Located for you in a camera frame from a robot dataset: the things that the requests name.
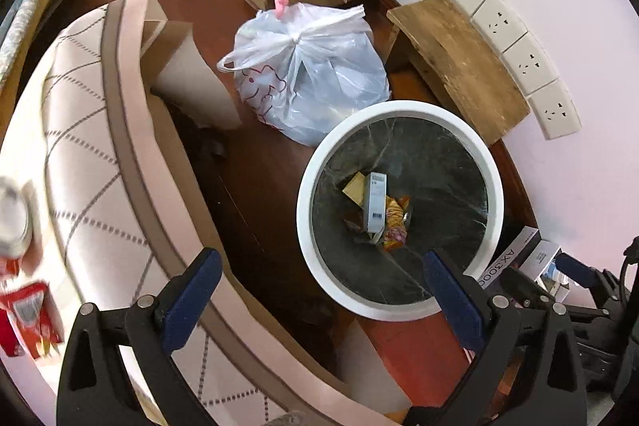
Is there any patterned grey cloth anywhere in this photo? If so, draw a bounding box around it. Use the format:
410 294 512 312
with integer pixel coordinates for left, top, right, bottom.
0 0 56 83

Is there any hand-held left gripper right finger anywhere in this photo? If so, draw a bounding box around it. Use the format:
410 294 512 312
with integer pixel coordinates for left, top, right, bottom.
403 249 588 426

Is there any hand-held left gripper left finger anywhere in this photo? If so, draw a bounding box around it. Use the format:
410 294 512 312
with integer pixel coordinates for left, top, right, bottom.
56 248 223 426

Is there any white router box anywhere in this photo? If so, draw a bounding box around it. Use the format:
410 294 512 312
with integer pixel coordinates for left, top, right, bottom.
476 226 543 293

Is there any black bin liner bag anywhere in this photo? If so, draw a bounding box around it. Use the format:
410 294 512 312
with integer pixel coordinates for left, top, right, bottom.
312 117 490 303

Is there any orange snack wrapper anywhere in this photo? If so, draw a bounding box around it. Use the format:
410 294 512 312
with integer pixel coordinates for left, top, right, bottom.
381 195 413 252

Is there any white wall socket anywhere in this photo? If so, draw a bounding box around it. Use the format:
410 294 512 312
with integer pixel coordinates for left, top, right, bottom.
528 79 584 141
471 0 530 54
500 33 560 95

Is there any beige cardboard sheet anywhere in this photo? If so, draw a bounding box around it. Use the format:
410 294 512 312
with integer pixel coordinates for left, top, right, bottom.
141 19 243 130

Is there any grey cardboard packet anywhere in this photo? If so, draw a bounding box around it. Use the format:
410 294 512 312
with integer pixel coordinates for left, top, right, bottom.
363 173 389 233

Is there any white round trash bin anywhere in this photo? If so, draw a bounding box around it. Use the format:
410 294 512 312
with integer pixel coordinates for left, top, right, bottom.
296 101 503 321

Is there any white cardboard box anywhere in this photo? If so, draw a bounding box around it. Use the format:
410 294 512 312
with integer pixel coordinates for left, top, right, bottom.
519 240 563 280

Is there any white quilted sofa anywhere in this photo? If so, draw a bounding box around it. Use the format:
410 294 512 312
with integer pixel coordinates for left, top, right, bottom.
0 0 415 426

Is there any worn wooden board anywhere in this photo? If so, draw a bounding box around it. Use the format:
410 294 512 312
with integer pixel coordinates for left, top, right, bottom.
386 0 531 146

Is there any white round container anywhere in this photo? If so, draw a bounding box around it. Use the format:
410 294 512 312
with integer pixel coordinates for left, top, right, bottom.
0 176 39 258

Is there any yellow cardboard scrap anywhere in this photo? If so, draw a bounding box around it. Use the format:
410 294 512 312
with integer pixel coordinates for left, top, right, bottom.
341 172 368 208

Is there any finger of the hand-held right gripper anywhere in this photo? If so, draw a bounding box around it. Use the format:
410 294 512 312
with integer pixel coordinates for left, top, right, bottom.
555 252 626 315
500 265 544 303

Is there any small white bottle box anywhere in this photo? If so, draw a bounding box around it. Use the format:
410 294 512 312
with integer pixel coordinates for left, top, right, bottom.
541 260 573 303

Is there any white knotted plastic bag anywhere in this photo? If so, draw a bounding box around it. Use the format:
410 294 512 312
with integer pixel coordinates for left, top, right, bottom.
216 2 391 147

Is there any red snack packet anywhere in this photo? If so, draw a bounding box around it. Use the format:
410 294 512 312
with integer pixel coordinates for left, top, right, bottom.
0 256 66 360

